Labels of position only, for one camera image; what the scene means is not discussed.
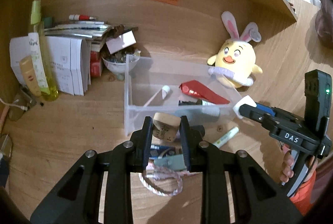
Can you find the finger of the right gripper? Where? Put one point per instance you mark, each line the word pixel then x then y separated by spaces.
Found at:
pixel 256 115
pixel 265 109

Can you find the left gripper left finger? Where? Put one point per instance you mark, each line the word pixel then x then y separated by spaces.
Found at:
pixel 76 196

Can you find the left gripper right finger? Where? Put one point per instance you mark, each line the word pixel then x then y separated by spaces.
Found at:
pixel 256 197

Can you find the white green lip balm tube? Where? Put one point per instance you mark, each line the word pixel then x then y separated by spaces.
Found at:
pixel 226 137

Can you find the dark green dropper bottle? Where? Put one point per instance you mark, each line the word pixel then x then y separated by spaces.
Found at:
pixel 198 102

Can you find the red foil packet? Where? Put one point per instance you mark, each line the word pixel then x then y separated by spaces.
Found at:
pixel 197 90

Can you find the beige makeup sponge block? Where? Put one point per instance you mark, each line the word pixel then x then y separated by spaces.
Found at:
pixel 165 126

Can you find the pink cream tube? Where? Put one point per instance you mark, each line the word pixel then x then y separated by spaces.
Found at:
pixel 158 98

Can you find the teal washi tape roll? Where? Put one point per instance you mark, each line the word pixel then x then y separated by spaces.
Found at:
pixel 174 163

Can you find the blue Max razor box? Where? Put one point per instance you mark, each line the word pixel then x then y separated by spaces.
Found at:
pixel 158 151

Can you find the light blue bottle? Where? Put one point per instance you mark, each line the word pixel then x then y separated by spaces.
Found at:
pixel 199 111

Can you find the purple black spray bottle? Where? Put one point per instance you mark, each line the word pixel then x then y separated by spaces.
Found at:
pixel 200 129

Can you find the person right hand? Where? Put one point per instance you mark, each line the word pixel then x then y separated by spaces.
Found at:
pixel 286 168

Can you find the yellow chick plush toy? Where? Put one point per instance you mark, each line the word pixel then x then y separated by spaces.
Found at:
pixel 235 62

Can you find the clear plastic storage bin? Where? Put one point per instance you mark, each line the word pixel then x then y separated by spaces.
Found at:
pixel 151 74

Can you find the yellow green spray bottle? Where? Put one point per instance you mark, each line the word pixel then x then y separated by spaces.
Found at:
pixel 40 56

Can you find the white ceramic bowl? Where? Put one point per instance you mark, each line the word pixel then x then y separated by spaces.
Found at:
pixel 118 62

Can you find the red box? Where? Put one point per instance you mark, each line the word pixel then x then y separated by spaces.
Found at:
pixel 96 64

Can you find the beige sunscreen bottle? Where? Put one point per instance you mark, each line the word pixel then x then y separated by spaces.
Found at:
pixel 28 73

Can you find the white folded paper stack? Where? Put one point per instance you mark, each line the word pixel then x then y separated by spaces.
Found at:
pixel 69 58

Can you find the small white pink box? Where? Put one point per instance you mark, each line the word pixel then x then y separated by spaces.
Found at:
pixel 121 42

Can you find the stack of books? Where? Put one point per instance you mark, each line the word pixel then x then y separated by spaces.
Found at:
pixel 95 32

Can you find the red white marker pen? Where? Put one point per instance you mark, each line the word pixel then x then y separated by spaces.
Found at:
pixel 81 18

